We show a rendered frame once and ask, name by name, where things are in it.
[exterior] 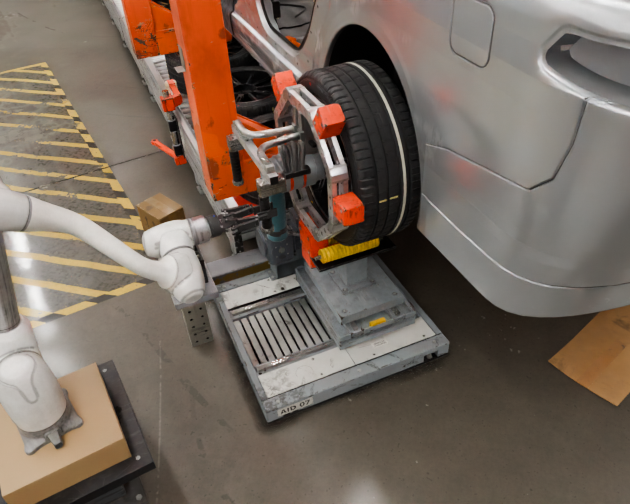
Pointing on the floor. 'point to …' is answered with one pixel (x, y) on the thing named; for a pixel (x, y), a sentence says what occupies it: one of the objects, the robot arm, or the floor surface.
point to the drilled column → (198, 324)
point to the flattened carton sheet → (609, 353)
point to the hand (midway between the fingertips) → (265, 211)
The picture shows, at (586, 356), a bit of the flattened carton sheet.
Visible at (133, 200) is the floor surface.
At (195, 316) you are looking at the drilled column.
